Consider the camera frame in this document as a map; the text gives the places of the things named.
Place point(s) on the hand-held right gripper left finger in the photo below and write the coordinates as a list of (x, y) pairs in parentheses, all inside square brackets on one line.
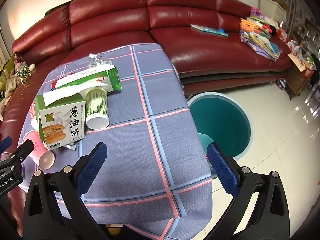
[(93, 170)]

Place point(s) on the red leather sofa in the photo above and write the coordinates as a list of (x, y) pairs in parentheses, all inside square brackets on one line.
[(200, 12)]

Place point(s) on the green pillow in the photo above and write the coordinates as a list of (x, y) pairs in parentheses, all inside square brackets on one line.
[(6, 67)]

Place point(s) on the round red blue object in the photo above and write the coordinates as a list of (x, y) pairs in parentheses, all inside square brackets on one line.
[(281, 83)]

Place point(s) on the blue-grey checked tablecloth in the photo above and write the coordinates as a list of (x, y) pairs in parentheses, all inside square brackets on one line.
[(150, 155)]

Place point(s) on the thin colourful book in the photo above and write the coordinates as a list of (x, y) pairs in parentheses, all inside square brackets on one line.
[(205, 28)]

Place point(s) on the pink paper cup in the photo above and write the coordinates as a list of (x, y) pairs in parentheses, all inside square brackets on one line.
[(37, 150)]

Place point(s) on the glass display cabinet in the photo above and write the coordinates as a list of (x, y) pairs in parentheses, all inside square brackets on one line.
[(310, 32)]

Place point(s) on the long white green box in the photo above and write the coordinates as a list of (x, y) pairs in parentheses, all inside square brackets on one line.
[(113, 78)]

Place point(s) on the white cabinet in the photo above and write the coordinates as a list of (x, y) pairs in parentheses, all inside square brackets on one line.
[(270, 7)]

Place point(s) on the red white bag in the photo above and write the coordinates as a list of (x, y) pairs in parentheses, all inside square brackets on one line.
[(282, 33)]

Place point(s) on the pile of books and toys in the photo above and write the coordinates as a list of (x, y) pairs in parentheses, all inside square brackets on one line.
[(260, 40)]

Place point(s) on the white green-printed paper cup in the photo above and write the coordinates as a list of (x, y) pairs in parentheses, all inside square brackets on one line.
[(96, 105)]

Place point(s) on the small silver wrapper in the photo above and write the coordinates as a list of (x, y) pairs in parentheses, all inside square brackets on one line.
[(70, 146)]

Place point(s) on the beige plush toy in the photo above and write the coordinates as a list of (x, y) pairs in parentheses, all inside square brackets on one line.
[(10, 86)]

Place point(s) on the glittery bag on armrest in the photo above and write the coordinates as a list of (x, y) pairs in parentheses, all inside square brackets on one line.
[(23, 74)]

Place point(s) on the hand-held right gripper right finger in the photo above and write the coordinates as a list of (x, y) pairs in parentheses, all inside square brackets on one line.
[(222, 170)]

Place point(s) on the green snack box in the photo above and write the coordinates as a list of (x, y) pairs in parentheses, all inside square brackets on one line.
[(62, 126)]

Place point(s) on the teal trash bin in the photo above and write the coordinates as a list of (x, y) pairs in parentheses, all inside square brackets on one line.
[(220, 115)]

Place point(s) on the clear plastic wrapper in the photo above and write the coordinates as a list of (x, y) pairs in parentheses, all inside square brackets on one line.
[(96, 60)]

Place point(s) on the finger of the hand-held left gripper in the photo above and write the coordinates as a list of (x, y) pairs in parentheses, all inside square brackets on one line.
[(22, 152), (5, 143)]

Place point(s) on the wooden side cabinet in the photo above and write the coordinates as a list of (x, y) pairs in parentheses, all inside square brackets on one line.
[(296, 82)]

